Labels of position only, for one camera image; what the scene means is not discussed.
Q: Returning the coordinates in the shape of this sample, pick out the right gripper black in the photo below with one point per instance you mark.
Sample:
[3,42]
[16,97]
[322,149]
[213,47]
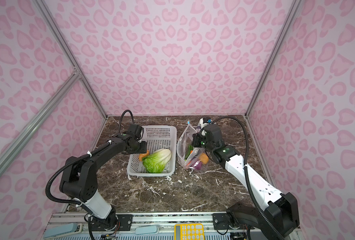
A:
[196,139]

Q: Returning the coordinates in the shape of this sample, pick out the purple toy onion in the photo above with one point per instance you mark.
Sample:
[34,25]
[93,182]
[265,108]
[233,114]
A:
[197,165]

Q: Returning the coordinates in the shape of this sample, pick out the green toy pepper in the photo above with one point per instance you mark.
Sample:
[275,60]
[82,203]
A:
[189,150]

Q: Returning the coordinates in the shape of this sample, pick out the white perforated plastic basket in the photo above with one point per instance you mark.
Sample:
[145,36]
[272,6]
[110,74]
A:
[157,138]

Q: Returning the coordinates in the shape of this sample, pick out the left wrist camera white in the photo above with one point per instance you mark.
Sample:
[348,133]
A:
[136,131]

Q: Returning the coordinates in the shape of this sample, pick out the light blue oval case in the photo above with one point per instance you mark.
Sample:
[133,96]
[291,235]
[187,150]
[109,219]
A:
[147,230]

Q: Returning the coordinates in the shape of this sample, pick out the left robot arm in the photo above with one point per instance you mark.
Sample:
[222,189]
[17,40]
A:
[79,180]

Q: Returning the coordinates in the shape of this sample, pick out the yellow toy potato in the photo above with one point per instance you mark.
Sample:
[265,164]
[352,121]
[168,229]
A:
[204,159]
[144,155]

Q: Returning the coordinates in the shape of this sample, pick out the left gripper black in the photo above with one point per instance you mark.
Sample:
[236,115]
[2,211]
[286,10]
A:
[144,148]

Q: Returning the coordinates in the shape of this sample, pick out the clear zip top bag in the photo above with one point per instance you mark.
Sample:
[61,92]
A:
[185,139]

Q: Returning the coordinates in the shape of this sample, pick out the aluminium frame strut left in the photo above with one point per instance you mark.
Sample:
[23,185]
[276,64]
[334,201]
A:
[36,122]

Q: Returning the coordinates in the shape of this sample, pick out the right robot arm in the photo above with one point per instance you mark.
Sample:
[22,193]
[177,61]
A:
[274,213]

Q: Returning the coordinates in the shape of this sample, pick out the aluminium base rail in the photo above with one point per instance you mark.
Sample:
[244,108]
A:
[214,226]

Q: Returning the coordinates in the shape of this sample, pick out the yellow calculator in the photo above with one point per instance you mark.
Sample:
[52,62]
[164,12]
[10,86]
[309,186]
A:
[189,231]

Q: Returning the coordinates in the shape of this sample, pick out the green white toy cabbage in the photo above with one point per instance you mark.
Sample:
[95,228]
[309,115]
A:
[156,162]

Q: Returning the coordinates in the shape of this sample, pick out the grey remote left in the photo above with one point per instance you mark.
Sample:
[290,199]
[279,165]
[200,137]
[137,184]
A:
[62,231]

